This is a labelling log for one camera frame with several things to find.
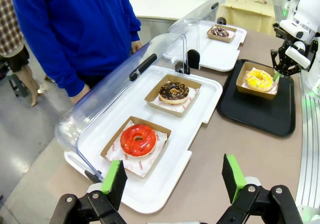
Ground aluminium profile rail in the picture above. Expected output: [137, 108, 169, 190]
[296, 94, 320, 210]

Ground right white display case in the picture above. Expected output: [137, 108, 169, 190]
[162, 19, 248, 72]

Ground table with yellow cloth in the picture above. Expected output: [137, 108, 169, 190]
[216, 0, 276, 36]

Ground dark stool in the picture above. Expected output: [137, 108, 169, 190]
[7, 73, 29, 98]

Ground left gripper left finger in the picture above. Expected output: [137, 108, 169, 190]
[49, 160, 129, 224]

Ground person's right forearm blue sleeve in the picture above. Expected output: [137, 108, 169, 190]
[43, 41, 87, 98]

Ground person's left hand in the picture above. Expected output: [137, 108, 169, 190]
[130, 40, 144, 55]

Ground white display case base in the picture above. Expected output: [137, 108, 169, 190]
[63, 64, 224, 215]

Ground large white table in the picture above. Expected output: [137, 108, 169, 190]
[129, 0, 234, 30]

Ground chocolate glazed donut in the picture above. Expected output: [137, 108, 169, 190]
[158, 81, 190, 105]

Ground red glazed donut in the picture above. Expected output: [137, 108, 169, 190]
[119, 124, 157, 158]

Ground clear display case lid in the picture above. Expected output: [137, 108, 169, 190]
[54, 33, 189, 184]
[167, 0, 227, 39]

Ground pink donut in box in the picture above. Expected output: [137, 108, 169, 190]
[100, 116, 173, 179]

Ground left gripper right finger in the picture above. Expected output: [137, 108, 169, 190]
[216, 153, 305, 224]

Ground dark sprinkled donut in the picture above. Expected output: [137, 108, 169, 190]
[210, 27, 230, 38]

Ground bystander in plaid shirt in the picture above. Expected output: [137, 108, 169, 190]
[0, 0, 42, 107]

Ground person's left forearm blue sleeve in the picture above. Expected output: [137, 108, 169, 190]
[117, 6, 143, 44]

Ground person's right hand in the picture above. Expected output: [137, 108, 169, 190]
[70, 83, 91, 105]

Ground brown cardboard donut box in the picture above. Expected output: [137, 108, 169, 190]
[144, 74, 203, 118]
[236, 61, 281, 100]
[206, 24, 238, 44]

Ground black serving tray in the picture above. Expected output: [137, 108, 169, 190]
[216, 58, 297, 137]

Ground person in blue hoodie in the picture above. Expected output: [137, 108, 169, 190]
[9, 0, 144, 98]

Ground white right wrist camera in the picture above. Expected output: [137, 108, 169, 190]
[285, 40, 312, 69]

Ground yellow sprinkled donut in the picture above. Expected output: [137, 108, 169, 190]
[245, 69, 274, 93]

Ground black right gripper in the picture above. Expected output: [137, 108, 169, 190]
[270, 40, 301, 81]

